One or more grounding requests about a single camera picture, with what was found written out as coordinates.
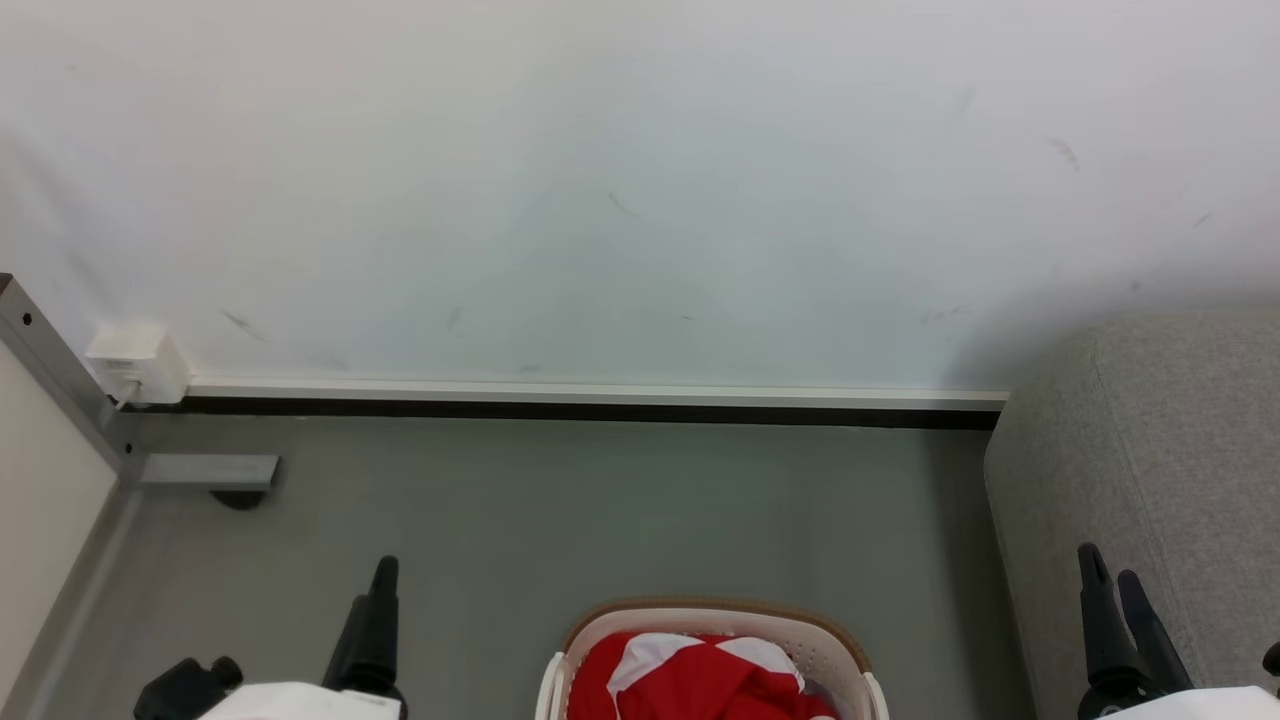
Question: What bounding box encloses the beige partition panel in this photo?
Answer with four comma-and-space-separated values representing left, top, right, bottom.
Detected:
0, 343, 121, 696

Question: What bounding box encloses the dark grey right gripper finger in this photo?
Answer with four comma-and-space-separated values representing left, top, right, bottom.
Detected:
1117, 570, 1194, 692
1077, 543, 1137, 687

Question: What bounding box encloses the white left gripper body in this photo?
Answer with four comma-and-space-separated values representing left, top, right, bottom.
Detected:
197, 682, 404, 720

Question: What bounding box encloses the white wall junction box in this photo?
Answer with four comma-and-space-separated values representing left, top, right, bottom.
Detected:
84, 323, 192, 408

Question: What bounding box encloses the white and black baseboard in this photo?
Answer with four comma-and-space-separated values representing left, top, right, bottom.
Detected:
120, 378, 1011, 432

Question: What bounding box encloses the grey fabric sofa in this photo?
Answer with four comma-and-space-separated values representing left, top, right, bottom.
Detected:
984, 312, 1280, 720

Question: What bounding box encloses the white perforated laundry basket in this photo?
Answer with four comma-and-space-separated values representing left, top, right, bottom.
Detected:
535, 598, 891, 720

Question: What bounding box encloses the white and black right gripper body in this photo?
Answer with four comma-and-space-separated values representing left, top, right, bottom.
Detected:
1077, 668, 1280, 720

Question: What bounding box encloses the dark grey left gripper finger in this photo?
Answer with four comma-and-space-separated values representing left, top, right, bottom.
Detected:
367, 556, 407, 702
322, 597, 372, 692

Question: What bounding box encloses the red and white clothing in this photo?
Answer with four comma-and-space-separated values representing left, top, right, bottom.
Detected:
566, 631, 839, 720

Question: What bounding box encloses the grey metal frame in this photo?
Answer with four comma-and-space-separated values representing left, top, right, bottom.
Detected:
0, 273, 282, 492

